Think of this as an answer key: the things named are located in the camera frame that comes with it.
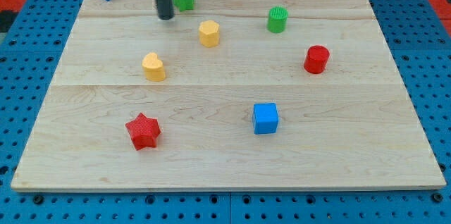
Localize red star block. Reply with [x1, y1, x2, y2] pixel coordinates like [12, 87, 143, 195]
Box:
[125, 113, 161, 151]

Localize green cylinder block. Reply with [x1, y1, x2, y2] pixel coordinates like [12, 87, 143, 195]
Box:
[266, 6, 288, 33]

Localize light wooden board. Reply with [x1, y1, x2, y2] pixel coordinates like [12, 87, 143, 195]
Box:
[11, 0, 446, 192]

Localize blue cube block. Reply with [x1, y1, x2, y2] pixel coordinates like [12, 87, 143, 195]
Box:
[252, 103, 279, 135]

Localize red cylinder block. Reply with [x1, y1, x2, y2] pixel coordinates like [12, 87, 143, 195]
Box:
[303, 45, 330, 74]

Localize yellow hexagon block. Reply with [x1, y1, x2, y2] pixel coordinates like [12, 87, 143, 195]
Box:
[199, 20, 220, 47]

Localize yellow heart block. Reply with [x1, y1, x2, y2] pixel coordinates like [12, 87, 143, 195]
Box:
[142, 52, 166, 82]

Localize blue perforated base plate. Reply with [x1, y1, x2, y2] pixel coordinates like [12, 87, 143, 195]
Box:
[1, 0, 450, 223]

